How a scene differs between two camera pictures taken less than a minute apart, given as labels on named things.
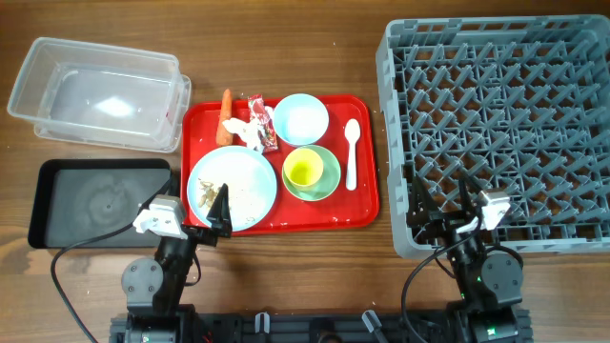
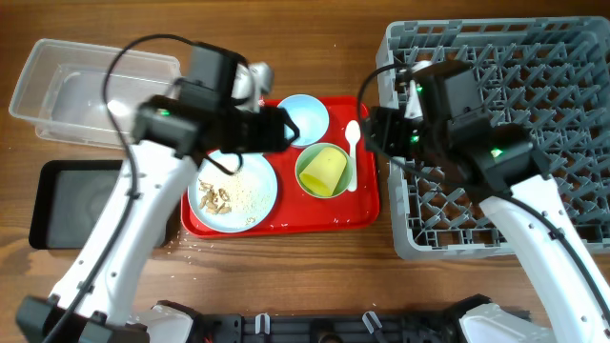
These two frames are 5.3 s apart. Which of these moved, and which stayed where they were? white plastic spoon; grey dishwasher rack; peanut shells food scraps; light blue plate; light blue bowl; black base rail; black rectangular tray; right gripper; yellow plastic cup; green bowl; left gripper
Moved: right gripper; green bowl; left gripper; yellow plastic cup
Stayed: black rectangular tray; grey dishwasher rack; light blue bowl; white plastic spoon; black base rail; light blue plate; peanut shells food scraps
